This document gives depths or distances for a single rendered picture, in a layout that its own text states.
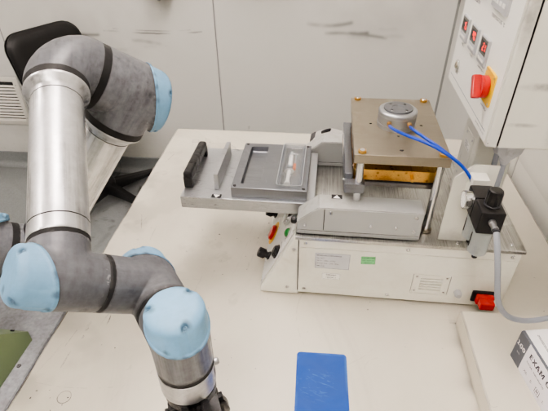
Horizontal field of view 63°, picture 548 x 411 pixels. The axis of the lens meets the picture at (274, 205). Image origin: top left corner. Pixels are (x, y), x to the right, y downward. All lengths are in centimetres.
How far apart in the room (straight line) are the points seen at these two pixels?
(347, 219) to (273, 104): 176
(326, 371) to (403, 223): 33
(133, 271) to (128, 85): 35
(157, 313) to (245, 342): 46
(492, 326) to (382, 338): 22
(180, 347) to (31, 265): 19
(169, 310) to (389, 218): 52
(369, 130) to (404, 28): 157
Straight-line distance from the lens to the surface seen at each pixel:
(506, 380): 97
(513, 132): 87
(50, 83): 75
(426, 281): 104
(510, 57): 81
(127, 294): 60
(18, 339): 108
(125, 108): 84
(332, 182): 111
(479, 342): 100
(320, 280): 102
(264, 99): 261
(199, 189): 102
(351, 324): 102
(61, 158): 66
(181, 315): 54
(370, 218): 92
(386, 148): 90
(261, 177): 100
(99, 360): 102
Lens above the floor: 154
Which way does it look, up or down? 36 degrees down
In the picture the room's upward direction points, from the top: 1 degrees counter-clockwise
